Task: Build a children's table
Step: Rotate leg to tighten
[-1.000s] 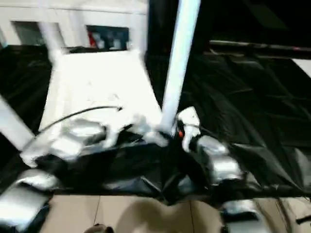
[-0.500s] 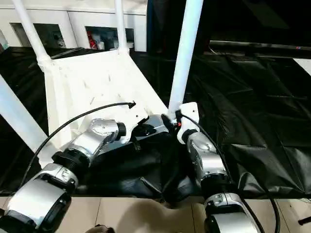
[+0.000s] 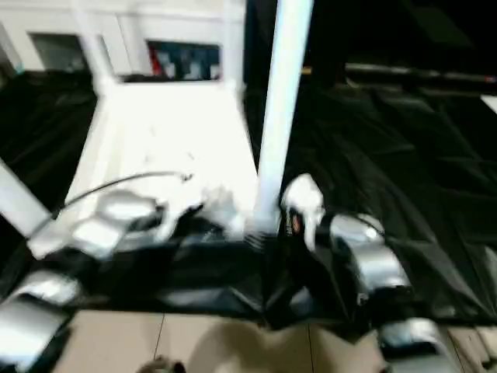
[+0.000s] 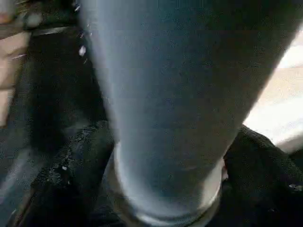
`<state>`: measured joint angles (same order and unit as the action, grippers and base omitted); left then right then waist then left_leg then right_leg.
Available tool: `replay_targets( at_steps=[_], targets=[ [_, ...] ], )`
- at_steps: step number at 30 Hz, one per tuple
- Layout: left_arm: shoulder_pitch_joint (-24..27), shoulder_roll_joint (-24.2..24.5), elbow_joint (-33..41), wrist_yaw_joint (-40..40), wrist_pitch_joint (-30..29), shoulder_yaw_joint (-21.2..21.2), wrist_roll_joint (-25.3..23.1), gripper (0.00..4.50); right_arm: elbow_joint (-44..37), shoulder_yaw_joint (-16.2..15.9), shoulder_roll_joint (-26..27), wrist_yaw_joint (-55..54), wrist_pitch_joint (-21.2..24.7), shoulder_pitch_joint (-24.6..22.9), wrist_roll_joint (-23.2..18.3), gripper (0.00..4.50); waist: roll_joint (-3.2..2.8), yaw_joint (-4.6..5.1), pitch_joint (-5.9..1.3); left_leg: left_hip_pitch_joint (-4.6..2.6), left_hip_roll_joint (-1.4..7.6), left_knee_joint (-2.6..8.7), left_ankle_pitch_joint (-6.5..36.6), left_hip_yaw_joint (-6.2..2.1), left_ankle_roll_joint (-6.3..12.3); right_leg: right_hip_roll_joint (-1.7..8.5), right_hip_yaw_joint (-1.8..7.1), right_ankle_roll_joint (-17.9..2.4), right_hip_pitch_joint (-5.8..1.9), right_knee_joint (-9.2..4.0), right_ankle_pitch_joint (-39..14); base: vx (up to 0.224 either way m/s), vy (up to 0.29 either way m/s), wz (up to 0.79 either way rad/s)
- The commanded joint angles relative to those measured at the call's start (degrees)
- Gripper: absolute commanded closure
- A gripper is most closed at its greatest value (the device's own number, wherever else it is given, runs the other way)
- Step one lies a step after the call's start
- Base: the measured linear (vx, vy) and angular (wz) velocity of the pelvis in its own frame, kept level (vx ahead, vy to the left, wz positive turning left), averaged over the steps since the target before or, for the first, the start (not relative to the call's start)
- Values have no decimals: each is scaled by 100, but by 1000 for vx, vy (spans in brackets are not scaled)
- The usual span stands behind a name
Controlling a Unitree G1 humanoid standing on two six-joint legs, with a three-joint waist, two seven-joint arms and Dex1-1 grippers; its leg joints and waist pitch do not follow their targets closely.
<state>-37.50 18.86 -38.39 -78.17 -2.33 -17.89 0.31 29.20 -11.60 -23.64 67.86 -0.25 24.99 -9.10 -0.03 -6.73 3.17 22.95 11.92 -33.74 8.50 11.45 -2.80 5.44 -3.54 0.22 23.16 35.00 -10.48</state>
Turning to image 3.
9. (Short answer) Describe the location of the white plastic table top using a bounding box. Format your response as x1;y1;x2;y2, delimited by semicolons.
29;76;269;258

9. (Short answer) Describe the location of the white plastic table leg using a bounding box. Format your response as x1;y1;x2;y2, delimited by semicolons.
220;0;246;93
72;0;120;95
252;0;315;239
0;159;54;239

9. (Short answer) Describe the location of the black plastic sheet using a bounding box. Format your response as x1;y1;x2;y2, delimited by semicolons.
0;69;497;331

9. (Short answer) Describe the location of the metal rod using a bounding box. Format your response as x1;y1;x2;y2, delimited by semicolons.
345;64;497;83

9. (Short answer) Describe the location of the white glass-door cabinet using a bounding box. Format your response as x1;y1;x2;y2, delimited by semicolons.
0;0;248;82

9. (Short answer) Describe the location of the black backdrop cloth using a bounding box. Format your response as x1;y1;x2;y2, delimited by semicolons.
244;0;497;85

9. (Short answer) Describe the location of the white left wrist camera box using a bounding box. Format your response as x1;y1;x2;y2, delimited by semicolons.
155;185;209;239

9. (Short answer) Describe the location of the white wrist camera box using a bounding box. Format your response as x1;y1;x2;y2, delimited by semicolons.
279;173;326;250
155;185;209;239

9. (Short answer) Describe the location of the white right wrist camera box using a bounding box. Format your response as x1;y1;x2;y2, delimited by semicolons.
279;173;326;250

